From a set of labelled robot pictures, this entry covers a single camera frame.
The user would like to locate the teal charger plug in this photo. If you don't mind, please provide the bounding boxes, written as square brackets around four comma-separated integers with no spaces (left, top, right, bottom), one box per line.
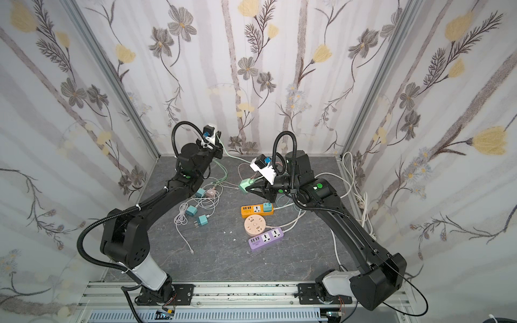
[185,205,198,217]
[262,203,274,213]
[195,215,209,227]

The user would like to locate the green charger plug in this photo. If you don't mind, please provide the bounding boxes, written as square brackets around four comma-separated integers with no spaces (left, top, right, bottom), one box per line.
[238,178,254,194]

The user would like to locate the orange power strip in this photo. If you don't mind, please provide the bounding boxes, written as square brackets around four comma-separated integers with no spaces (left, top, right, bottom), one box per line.
[241,204,274,218]

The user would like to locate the purple power strip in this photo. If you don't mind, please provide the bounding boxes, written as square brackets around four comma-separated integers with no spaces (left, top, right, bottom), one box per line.
[249,227,284,252]

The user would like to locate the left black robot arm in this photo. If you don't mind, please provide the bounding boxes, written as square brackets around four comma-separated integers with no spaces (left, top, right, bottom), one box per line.
[76,121,223,306]

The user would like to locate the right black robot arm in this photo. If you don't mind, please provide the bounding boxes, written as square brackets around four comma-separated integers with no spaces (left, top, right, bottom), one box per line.
[247,131,407,311]

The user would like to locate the round pink power socket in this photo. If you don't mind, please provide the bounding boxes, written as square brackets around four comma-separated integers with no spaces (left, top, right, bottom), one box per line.
[244,214,267,237]

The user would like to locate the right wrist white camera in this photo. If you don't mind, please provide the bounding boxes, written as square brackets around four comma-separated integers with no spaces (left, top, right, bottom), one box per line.
[250,154,277,185]

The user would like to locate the tangled pastel charger cables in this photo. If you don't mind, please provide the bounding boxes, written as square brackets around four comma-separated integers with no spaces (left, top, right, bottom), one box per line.
[173,155,251,255]

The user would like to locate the white power cords bundle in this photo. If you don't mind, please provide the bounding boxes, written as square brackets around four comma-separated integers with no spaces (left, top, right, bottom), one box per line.
[268,151,389,275]

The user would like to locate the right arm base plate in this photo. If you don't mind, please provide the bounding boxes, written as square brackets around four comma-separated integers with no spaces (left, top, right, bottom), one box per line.
[294,283,353,306]

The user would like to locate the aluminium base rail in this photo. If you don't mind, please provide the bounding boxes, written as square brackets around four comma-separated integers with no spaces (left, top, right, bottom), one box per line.
[76,280,417,323]

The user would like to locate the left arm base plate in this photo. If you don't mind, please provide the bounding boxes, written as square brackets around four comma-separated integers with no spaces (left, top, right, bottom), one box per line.
[135,283,195,306]

